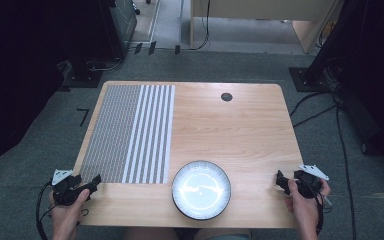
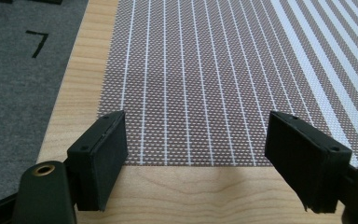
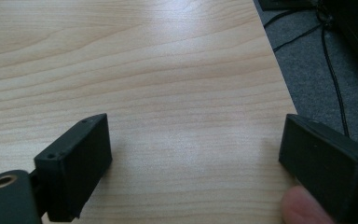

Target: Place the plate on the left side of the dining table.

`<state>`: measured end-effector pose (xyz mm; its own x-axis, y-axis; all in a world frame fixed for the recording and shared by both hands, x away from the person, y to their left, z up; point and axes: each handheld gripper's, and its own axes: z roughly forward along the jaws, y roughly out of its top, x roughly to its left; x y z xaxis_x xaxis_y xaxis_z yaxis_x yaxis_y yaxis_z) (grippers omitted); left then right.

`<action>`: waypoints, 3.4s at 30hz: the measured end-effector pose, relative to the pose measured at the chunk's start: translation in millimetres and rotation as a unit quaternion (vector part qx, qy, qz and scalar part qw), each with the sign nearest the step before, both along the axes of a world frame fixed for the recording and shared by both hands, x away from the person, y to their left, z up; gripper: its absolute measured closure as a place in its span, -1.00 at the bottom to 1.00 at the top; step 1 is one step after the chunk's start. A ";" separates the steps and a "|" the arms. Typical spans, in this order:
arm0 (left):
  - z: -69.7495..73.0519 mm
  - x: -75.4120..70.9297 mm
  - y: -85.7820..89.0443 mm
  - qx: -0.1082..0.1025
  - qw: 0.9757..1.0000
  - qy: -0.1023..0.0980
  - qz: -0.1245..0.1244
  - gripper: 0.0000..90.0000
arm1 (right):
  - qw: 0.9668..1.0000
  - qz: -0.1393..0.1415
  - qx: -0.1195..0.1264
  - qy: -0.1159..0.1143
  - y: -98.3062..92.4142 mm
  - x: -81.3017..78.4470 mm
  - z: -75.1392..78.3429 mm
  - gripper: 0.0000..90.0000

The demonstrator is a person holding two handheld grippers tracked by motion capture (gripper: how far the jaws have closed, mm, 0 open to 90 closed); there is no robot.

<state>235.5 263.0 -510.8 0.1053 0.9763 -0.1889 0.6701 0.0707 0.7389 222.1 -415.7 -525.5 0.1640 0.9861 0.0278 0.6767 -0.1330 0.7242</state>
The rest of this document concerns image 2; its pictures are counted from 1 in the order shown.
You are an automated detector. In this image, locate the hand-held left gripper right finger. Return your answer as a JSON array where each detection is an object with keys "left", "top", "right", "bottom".
[{"left": 264, "top": 110, "right": 353, "bottom": 215}]

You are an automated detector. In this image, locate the brown white striped woven placemat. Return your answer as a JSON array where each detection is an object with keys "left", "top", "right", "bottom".
[{"left": 96, "top": 0, "right": 358, "bottom": 167}]

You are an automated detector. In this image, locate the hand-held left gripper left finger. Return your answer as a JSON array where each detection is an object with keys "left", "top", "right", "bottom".
[{"left": 66, "top": 110, "right": 129, "bottom": 212}]

